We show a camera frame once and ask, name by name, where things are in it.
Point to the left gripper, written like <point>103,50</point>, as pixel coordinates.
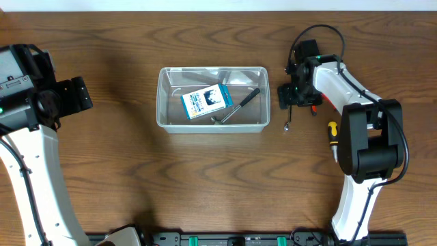
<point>68,105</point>

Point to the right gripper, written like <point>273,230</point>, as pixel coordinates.
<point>285,97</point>

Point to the red handled pliers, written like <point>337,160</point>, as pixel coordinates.
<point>313,110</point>

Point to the silver offset wrench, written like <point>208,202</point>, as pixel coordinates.
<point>289,119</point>

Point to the small black orange hammer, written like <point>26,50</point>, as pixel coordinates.
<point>251,96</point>

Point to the blue white cardboard box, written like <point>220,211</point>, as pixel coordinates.
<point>207,100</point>

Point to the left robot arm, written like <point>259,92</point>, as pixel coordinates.
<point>32,104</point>

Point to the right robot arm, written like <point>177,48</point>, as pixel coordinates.
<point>368,144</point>

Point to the clear plastic container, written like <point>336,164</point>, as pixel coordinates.
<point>240,81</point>

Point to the black yellow stubby screwdriver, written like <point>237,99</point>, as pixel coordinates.
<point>333,135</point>

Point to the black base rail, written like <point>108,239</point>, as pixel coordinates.
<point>297,237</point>

